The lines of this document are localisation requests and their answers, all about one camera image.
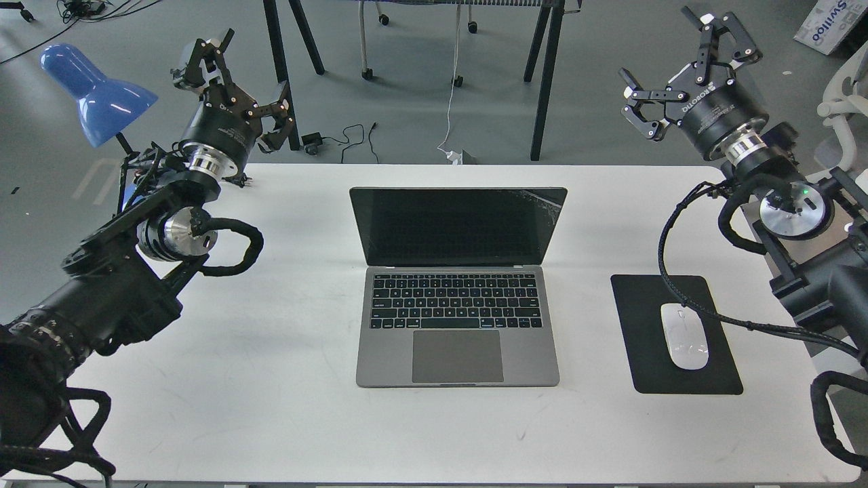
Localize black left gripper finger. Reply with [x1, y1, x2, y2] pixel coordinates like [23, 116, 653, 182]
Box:
[242, 81, 296, 153]
[171, 28, 236, 102]

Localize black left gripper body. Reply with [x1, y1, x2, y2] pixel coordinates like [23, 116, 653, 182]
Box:
[180, 87, 262, 154]

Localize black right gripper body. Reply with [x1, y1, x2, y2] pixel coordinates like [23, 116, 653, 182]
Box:
[669, 66, 770, 161]

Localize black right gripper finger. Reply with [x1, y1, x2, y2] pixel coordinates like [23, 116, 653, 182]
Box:
[681, 7, 760, 86]
[618, 68, 686, 142]

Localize grey laptop computer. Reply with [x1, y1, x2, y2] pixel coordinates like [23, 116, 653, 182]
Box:
[349, 186, 568, 387]

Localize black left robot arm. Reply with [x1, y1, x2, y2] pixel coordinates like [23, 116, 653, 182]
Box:
[1, 30, 295, 486]

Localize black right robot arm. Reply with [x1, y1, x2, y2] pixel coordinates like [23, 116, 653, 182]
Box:
[620, 7, 866, 367]

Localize blue desk lamp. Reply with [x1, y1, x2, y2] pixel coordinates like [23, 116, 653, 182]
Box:
[40, 43, 159, 148]

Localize grey wheeled chair base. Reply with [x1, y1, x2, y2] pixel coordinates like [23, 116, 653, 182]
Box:
[357, 0, 479, 89]

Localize white cardboard box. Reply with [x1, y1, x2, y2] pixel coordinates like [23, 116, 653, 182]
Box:
[793, 1, 867, 56]

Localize white office chair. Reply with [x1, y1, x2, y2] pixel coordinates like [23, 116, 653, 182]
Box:
[816, 43, 867, 172]

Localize black mouse pad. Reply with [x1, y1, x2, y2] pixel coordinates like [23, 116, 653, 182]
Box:
[610, 274, 743, 395]

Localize white computer mouse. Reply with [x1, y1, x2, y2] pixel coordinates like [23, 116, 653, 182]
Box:
[660, 303, 710, 371]

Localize black power adapter cable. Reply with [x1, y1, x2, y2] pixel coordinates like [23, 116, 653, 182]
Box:
[300, 122, 380, 164]

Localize black table frame legs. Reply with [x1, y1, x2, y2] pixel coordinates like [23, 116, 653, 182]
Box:
[262, 1, 568, 163]

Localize black sleeved left arm cable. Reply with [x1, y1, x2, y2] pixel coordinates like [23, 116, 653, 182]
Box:
[193, 217, 265, 278]

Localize black floor cables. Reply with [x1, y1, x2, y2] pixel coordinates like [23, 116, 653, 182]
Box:
[0, 0, 163, 66]

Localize white charging cable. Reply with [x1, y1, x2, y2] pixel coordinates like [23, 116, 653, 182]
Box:
[437, 0, 470, 165]

